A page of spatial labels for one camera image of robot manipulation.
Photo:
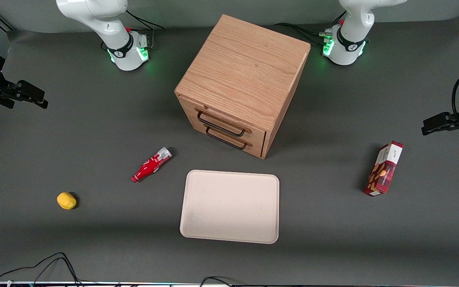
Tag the red coke bottle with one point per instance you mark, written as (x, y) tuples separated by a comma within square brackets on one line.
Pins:
[(150, 166)]

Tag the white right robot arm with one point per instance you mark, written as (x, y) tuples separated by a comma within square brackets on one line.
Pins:
[(110, 28)]

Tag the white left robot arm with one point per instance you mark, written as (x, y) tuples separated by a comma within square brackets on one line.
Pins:
[(353, 36)]

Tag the beige plastic tray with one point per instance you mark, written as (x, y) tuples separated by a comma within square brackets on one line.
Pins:
[(229, 207)]

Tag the red snack box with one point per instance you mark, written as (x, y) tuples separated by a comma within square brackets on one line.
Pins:
[(385, 169)]

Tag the yellow lemon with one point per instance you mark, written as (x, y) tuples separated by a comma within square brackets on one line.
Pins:
[(66, 201)]

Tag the wooden drawer cabinet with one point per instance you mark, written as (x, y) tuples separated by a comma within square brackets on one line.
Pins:
[(245, 67)]

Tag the black frame rail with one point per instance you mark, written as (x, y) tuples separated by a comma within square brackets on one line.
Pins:
[(3, 22)]

